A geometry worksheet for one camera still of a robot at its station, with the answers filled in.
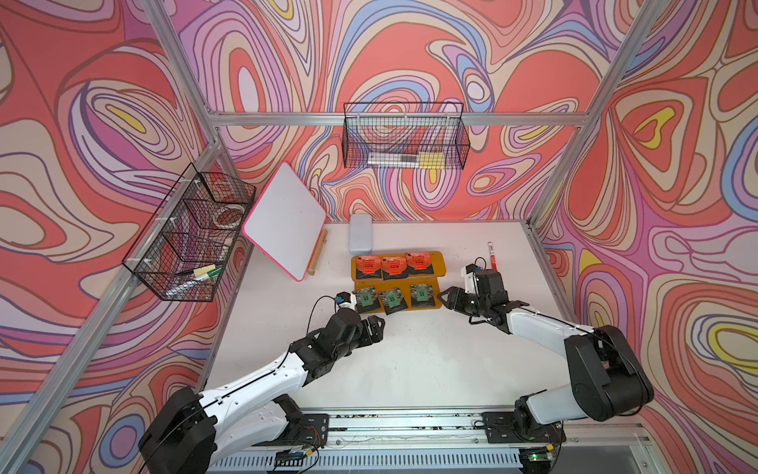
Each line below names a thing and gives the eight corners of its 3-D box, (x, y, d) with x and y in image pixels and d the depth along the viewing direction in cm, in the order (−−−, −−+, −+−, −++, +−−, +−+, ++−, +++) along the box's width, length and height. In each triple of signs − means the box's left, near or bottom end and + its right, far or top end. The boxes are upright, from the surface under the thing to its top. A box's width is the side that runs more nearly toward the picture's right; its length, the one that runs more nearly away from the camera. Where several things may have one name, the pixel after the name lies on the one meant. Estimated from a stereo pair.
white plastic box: (347, 254, 112) (346, 250, 110) (350, 217, 125) (350, 213, 123) (371, 254, 112) (371, 250, 110) (372, 217, 125) (372, 213, 123)
